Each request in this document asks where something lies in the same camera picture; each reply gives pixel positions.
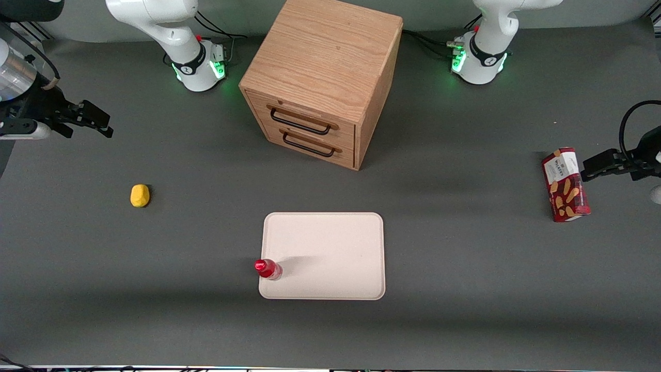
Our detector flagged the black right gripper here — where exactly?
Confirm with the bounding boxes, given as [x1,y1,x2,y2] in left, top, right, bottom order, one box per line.
[0,88,114,139]

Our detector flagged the beige plastic tray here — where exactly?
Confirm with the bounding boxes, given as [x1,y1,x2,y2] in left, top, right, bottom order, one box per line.
[258,212,386,301]

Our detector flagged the black left gripper cable loop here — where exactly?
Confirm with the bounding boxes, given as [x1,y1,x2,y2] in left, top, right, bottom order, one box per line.
[619,100,661,156]

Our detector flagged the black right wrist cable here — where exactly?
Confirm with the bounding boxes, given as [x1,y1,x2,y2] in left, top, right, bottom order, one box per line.
[0,23,60,84]

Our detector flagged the black arm base cables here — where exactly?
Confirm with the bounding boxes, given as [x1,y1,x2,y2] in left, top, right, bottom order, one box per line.
[402,14,483,60]
[195,8,248,65]

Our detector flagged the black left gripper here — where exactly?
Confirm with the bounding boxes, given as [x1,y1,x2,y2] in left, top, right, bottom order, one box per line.
[581,126,661,182]

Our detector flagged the yellow lemon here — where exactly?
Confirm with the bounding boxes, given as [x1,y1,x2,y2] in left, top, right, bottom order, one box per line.
[130,184,151,208]

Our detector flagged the black right arm base cables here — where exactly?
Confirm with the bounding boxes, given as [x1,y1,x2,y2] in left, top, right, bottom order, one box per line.
[195,8,248,65]

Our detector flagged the black metal drawer handle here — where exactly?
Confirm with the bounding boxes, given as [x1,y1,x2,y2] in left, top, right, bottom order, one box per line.
[266,105,340,136]
[279,129,342,158]

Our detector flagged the wooden drawer cabinet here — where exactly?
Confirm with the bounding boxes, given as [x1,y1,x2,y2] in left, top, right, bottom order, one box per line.
[239,0,404,171]

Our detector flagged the thin black floor cable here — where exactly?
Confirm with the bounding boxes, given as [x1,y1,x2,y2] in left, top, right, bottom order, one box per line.
[0,354,33,370]

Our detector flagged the black left arm base cables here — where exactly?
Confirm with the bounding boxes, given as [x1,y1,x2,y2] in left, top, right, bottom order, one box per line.
[402,14,483,60]

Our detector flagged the red cookie box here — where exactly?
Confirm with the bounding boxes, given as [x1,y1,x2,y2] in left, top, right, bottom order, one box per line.
[542,147,591,223]

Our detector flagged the red coke bottle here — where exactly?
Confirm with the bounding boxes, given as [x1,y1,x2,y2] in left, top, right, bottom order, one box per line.
[254,258,283,281]

